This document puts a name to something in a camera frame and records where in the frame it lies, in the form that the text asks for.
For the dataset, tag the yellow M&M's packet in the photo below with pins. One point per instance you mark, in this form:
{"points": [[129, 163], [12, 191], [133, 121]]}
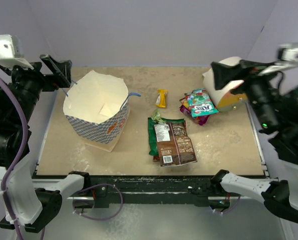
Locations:
{"points": [[161, 99]]}

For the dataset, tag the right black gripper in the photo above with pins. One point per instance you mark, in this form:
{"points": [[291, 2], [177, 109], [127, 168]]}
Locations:
{"points": [[223, 73]]}

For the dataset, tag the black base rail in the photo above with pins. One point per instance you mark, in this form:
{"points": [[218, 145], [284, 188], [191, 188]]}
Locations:
{"points": [[151, 190]]}

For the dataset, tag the beige and orange cylinder device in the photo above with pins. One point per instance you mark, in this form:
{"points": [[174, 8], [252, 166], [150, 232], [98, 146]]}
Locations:
{"points": [[223, 99]]}

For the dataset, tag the teal Fox's mint packet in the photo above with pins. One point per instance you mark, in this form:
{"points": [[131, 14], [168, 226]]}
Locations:
{"points": [[200, 103]]}

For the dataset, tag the yellow candy snack packet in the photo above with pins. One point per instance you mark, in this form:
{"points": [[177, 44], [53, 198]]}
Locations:
{"points": [[184, 102]]}

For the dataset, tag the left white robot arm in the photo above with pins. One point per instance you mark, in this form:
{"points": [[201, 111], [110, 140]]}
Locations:
{"points": [[27, 206]]}

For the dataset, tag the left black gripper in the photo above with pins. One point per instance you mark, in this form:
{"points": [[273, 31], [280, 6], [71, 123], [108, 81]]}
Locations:
{"points": [[50, 82]]}

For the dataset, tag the green chips bag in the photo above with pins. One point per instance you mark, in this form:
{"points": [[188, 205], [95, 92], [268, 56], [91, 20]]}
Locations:
{"points": [[152, 135]]}

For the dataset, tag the blue checkered paper bag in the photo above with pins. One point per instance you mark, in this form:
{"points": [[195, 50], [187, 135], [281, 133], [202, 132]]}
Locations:
{"points": [[97, 108]]}

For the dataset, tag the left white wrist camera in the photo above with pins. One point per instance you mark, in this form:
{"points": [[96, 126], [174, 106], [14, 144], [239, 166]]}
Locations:
{"points": [[11, 52]]}

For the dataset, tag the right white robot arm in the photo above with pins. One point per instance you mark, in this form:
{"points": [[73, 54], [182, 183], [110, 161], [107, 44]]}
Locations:
{"points": [[278, 118]]}

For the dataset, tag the light green snack packet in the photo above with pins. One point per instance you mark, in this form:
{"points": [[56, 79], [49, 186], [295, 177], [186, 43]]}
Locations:
{"points": [[156, 117]]}

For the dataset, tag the brown sea salt chips bag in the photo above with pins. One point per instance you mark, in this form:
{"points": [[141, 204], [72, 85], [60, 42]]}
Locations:
{"points": [[174, 146]]}

